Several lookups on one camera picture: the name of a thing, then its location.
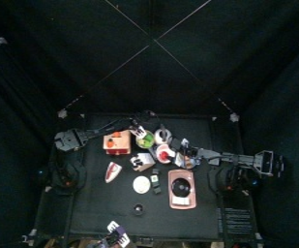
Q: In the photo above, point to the white toy pot red inside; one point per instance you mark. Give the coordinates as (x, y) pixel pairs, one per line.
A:
(164, 154)

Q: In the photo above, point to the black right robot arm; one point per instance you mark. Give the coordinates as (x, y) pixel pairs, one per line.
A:
(262, 162)

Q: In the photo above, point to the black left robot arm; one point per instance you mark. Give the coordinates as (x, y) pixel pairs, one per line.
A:
(75, 138)

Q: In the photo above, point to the wooden toy knife holder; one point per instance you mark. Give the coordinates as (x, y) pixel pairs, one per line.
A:
(141, 161)

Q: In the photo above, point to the silver orange toy cup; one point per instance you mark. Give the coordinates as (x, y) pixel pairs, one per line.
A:
(186, 162)

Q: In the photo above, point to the green toy bowl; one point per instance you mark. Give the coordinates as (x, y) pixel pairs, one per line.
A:
(145, 140)

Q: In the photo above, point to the white toy kettle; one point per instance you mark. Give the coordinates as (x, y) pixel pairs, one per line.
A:
(161, 136)

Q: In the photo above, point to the wooden toy toaster box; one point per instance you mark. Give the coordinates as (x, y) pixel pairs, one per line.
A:
(116, 142)

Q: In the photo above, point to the pink toy stove black burner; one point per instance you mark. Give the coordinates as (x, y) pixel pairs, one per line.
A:
(181, 189)

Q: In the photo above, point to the white round plate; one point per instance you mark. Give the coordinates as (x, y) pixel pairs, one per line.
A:
(141, 184)

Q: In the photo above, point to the white red toy iron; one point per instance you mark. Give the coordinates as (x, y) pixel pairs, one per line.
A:
(111, 171)

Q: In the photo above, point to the white text label sticker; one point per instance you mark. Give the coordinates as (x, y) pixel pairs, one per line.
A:
(237, 220)

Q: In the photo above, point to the purple white toy box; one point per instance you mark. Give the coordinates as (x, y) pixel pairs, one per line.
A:
(117, 237)

